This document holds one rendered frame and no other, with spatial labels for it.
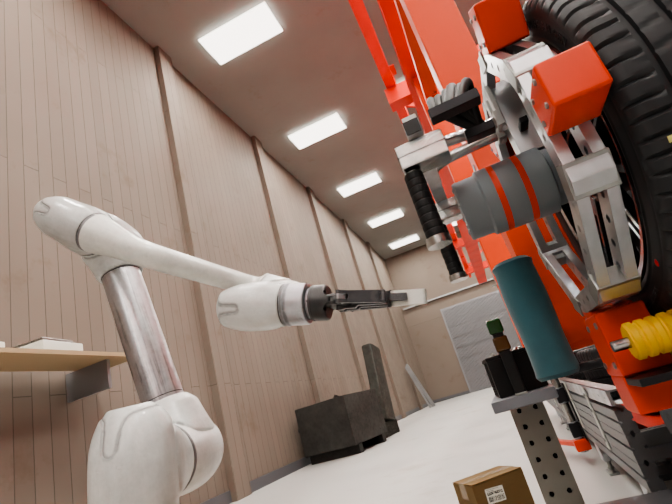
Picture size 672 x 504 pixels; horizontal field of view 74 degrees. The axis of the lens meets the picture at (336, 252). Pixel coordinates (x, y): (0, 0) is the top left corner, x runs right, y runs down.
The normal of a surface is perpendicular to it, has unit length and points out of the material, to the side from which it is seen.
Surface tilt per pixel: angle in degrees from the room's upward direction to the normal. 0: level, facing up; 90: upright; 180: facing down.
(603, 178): 135
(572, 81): 90
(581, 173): 90
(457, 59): 90
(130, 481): 90
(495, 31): 125
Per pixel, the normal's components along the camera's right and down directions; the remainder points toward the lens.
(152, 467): 0.72, -0.40
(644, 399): -0.35, -0.23
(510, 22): -0.14, 0.32
